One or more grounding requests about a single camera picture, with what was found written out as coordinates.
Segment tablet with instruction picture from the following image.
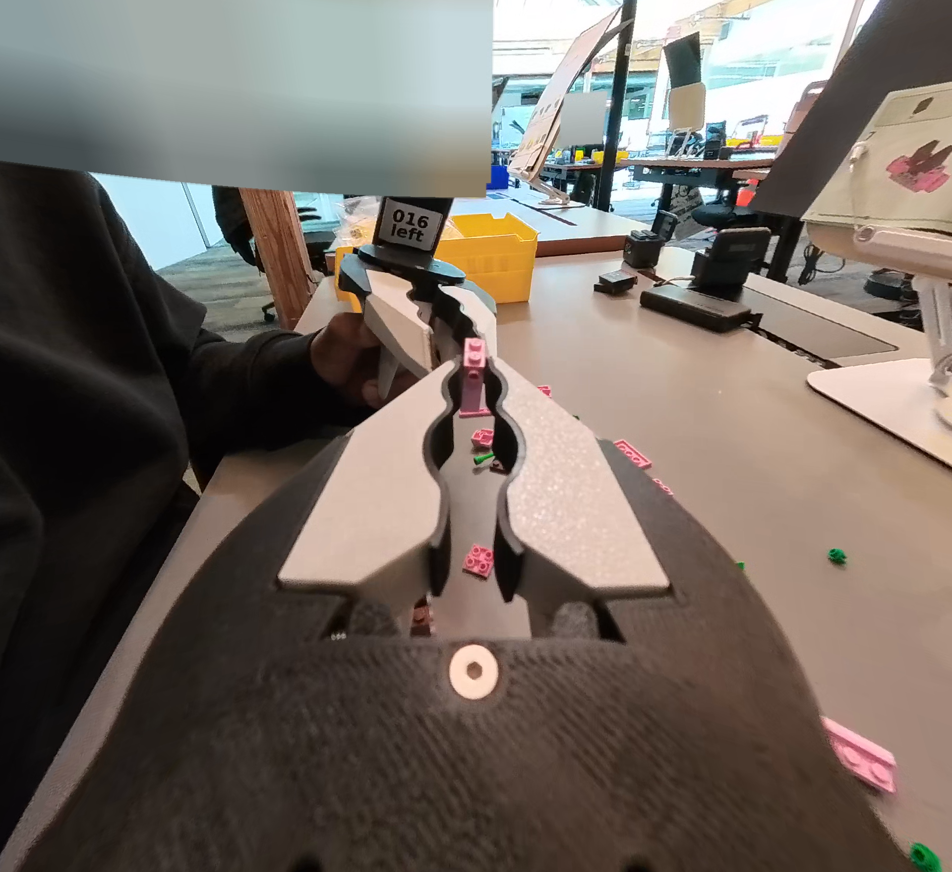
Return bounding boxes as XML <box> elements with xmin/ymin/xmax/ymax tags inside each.
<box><xmin>802</xmin><ymin>83</ymin><xmax>952</xmax><ymax>248</ymax></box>

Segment black metal pole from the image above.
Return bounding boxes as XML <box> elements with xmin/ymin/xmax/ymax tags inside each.
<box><xmin>595</xmin><ymin>0</ymin><xmax>650</xmax><ymax>212</ymax></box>

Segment wooden post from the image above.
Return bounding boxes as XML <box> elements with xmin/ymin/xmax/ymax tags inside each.
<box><xmin>238</xmin><ymin>187</ymin><xmax>319</xmax><ymax>331</ymax></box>

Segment white tablet stand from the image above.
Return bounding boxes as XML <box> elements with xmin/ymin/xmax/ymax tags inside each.
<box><xmin>807</xmin><ymin>221</ymin><xmax>952</xmax><ymax>471</ymax></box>

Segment tan poster board on stand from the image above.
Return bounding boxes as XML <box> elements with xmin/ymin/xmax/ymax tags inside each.
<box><xmin>509</xmin><ymin>7</ymin><xmax>623</xmax><ymax>208</ymax></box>

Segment person's left hand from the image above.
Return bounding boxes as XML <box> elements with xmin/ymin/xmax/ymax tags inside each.
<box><xmin>311</xmin><ymin>310</ymin><xmax>419</xmax><ymax>412</ymax></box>

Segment black power bank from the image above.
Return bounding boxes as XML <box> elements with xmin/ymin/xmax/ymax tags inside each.
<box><xmin>640</xmin><ymin>284</ymin><xmax>754</xmax><ymax>334</ymax></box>

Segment wooden edged desk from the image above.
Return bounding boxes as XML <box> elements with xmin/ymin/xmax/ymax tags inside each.
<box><xmin>521</xmin><ymin>206</ymin><xmax>650</xmax><ymax>259</ymax></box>

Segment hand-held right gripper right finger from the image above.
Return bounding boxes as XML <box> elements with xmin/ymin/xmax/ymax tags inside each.
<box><xmin>491</xmin><ymin>357</ymin><xmax>672</xmax><ymax>618</ymax></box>

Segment yellow plastic bin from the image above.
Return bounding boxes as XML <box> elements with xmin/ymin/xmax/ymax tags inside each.
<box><xmin>335</xmin><ymin>212</ymin><xmax>541</xmax><ymax>305</ymax></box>

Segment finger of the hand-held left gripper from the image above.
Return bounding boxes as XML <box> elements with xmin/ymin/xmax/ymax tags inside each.
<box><xmin>439</xmin><ymin>283</ymin><xmax>499</xmax><ymax>369</ymax></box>
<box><xmin>362</xmin><ymin>288</ymin><xmax>447</xmax><ymax>378</ymax></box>

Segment black charging dock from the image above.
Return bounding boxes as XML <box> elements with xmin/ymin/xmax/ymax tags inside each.
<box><xmin>623</xmin><ymin>210</ymin><xmax>679</xmax><ymax>270</ymax></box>

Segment person's left forearm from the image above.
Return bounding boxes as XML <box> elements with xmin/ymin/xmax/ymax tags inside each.
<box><xmin>182</xmin><ymin>325</ymin><xmax>358</xmax><ymax>456</ymax></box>

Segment black monitor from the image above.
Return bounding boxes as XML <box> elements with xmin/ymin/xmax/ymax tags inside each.
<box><xmin>662</xmin><ymin>31</ymin><xmax>708</xmax><ymax>136</ymax></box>

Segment black backing board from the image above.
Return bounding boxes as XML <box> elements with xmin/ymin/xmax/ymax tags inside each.
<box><xmin>747</xmin><ymin>0</ymin><xmax>952</xmax><ymax>241</ymax></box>

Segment pile of pink green toy bricks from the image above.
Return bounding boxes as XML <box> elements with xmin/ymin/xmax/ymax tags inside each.
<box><xmin>413</xmin><ymin>384</ymin><xmax>942</xmax><ymax>872</ymax></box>

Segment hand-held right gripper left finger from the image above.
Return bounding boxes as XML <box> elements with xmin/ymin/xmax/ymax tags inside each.
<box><xmin>277</xmin><ymin>357</ymin><xmax>456</xmax><ymax>618</ymax></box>

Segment black box device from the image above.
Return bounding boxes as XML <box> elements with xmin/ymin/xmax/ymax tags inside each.
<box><xmin>690</xmin><ymin>226</ymin><xmax>773</xmax><ymax>296</ymax></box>

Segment clear plastic bag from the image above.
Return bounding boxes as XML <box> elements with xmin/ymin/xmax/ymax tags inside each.
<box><xmin>336</xmin><ymin>195</ymin><xmax>388</xmax><ymax>248</ymax></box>

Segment dark grey desk cable cover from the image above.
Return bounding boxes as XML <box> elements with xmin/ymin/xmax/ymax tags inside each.
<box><xmin>744</xmin><ymin>275</ymin><xmax>901</xmax><ymax>369</ymax></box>

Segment pink toy brick column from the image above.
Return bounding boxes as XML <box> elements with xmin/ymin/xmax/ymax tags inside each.
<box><xmin>460</xmin><ymin>338</ymin><xmax>494</xmax><ymax>418</ymax></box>

